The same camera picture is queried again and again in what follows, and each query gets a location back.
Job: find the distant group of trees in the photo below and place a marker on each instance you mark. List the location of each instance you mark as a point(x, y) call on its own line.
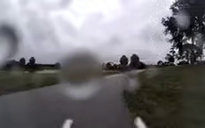
point(134, 62)

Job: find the grey asphalt road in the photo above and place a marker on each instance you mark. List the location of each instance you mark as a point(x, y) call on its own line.
point(101, 110)

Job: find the robot's own part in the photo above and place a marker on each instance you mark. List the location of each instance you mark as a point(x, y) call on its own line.
point(139, 123)
point(67, 123)

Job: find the distant row of trees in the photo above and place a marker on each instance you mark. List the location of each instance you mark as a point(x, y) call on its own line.
point(31, 63)

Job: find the green grass verge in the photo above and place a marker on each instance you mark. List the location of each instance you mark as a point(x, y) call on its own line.
point(16, 83)
point(176, 96)

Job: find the large dark tree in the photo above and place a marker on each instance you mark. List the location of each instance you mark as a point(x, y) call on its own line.
point(190, 38)

